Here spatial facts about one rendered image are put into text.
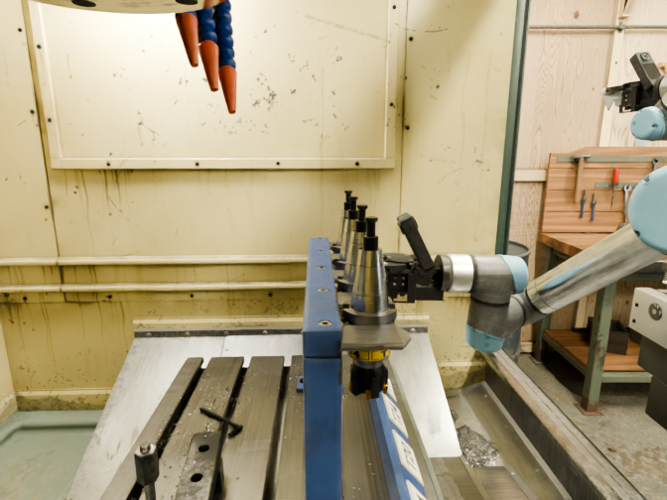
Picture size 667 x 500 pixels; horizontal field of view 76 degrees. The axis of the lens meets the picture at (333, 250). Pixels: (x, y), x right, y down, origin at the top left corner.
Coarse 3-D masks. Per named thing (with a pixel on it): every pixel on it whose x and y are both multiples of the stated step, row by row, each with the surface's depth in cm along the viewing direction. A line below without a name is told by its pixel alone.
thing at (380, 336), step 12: (384, 324) 46; (348, 336) 43; (360, 336) 43; (372, 336) 43; (384, 336) 43; (396, 336) 43; (408, 336) 43; (348, 348) 41; (360, 348) 41; (372, 348) 41; (384, 348) 41; (396, 348) 41
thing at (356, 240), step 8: (352, 232) 58; (360, 232) 57; (352, 240) 58; (360, 240) 57; (352, 248) 58; (352, 256) 58; (352, 264) 58; (344, 272) 59; (352, 272) 58; (352, 280) 58
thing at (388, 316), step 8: (344, 304) 50; (392, 304) 50; (344, 312) 48; (352, 312) 47; (360, 312) 47; (384, 312) 47; (392, 312) 47; (344, 320) 50; (352, 320) 47; (360, 320) 46; (368, 320) 46; (376, 320) 46; (384, 320) 46; (392, 320) 47
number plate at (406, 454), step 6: (396, 438) 68; (402, 438) 70; (396, 444) 66; (402, 444) 68; (402, 450) 66; (408, 450) 68; (402, 456) 64; (408, 456) 66; (414, 456) 69; (402, 462) 62; (408, 462) 64; (414, 462) 67; (408, 468) 62; (414, 468) 65; (414, 474) 63; (420, 474) 65; (420, 480) 63
